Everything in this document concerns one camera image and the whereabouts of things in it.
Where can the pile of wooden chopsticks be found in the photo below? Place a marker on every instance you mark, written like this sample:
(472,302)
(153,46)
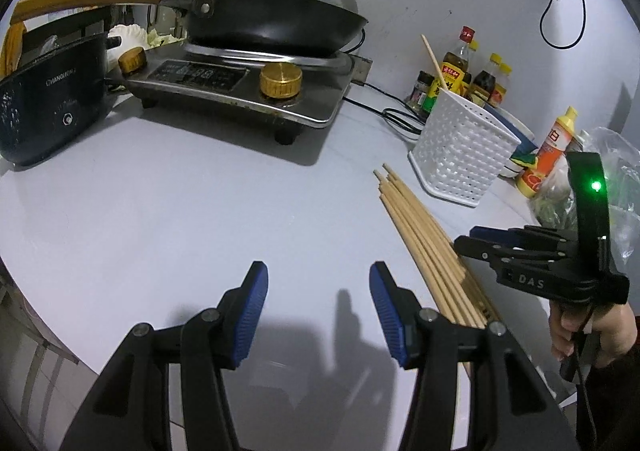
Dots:
(430,241)

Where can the napa cabbage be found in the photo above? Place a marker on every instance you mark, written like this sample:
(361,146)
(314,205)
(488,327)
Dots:
(162,38)

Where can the blue bowl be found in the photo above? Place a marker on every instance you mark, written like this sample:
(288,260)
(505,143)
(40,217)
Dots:
(517,128)

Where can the white bowl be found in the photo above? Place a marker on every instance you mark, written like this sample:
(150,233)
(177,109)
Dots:
(510,168)

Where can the gold knurled knob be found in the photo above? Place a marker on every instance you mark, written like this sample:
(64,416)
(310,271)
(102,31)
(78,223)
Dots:
(131,61)
(280,81)

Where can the white plastic utensil basket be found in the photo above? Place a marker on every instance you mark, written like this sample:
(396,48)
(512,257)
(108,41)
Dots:
(465,151)

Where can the orange bottle with yellow cap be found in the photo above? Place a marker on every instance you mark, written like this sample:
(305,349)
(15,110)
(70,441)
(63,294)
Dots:
(547,151)

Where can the person's right forearm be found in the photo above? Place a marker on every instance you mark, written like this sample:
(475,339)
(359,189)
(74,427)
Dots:
(615,406)

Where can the red cap soy sauce bottle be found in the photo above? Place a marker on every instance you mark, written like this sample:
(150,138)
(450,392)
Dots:
(450,76)

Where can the steel induction cooker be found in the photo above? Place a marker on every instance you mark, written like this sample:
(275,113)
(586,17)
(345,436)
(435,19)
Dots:
(310,101)

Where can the black lid spice jar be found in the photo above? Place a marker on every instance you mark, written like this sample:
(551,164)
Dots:
(419,91)

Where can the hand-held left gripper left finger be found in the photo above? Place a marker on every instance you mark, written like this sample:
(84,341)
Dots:
(250,311)

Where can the person's right hand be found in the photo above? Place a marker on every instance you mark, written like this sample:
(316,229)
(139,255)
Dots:
(615,331)

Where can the dark blue electric pot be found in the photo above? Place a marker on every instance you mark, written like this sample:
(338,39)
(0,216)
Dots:
(45,106)

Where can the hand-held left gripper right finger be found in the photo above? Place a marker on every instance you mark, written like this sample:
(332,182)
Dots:
(387,311)

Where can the white scalloped dish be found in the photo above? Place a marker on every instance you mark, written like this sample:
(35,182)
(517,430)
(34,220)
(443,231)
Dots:
(127,36)

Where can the yellow green sponge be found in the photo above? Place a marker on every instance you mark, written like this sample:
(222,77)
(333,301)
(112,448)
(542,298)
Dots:
(525,161)

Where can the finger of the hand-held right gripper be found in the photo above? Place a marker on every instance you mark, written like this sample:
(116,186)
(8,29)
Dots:
(500,253)
(492,232)

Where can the plastic bag of greens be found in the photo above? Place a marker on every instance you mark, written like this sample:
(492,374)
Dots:
(620,166)

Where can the black metal rack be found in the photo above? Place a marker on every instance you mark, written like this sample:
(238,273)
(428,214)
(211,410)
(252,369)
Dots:
(65,21)

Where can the light wooden chopstick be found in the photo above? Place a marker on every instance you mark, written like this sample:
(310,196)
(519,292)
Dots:
(434,63)

